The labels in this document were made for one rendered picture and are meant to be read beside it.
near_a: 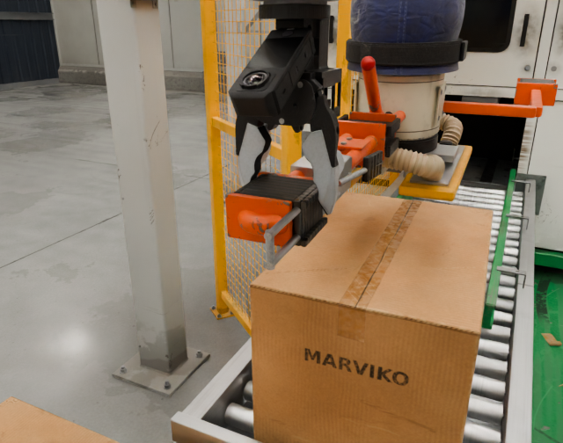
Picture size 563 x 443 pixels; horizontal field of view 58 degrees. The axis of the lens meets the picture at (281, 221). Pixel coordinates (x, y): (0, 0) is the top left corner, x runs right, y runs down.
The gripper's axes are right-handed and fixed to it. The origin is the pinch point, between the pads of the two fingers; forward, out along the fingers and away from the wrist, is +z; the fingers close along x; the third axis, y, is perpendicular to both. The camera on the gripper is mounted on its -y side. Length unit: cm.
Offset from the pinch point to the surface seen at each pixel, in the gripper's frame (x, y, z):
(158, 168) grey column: 95, 95, 31
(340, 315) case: 0.7, 24.8, 28.6
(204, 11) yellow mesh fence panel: 102, 141, -23
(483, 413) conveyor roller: -25, 58, 68
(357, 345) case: -2.5, 24.9, 33.9
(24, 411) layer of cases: 73, 12, 67
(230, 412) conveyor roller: 29, 32, 67
